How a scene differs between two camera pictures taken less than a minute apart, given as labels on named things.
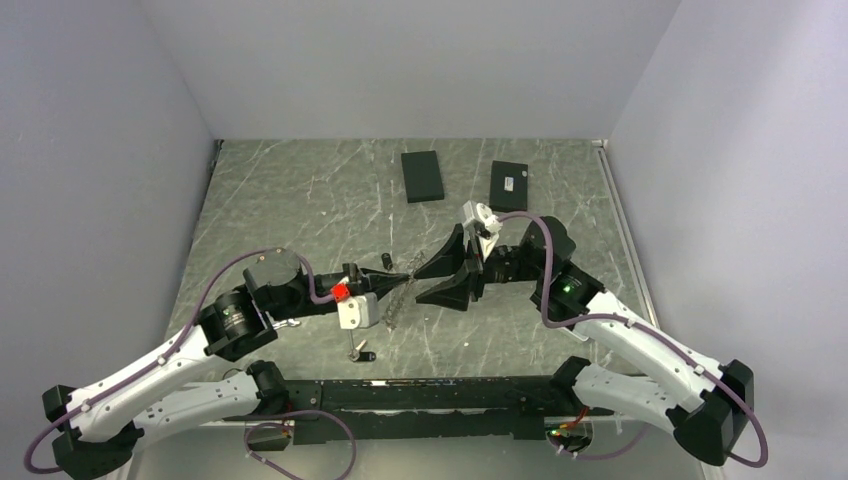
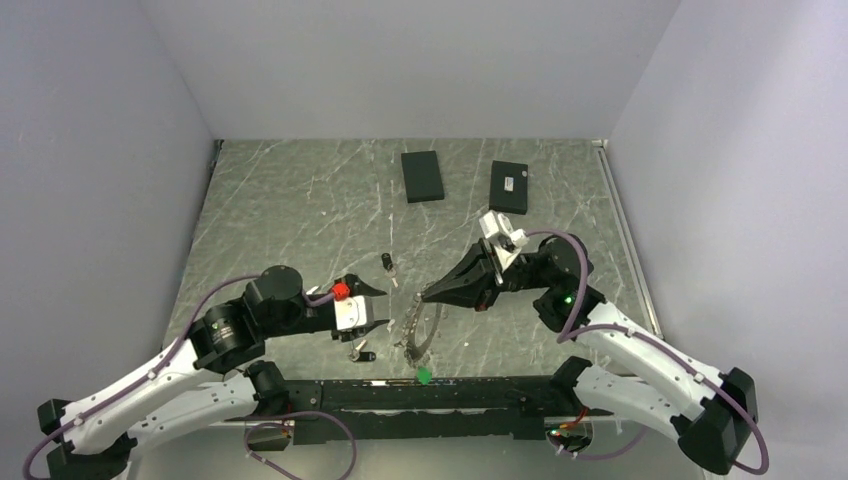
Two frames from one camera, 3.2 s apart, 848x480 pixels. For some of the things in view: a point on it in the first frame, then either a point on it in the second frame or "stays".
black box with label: x=508 y=190 stays
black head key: x=387 y=262 stays
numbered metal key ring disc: x=392 y=312 to x=412 y=351
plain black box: x=422 y=176 stays
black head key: x=357 y=355 stays
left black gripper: x=367 y=279 to x=347 y=335
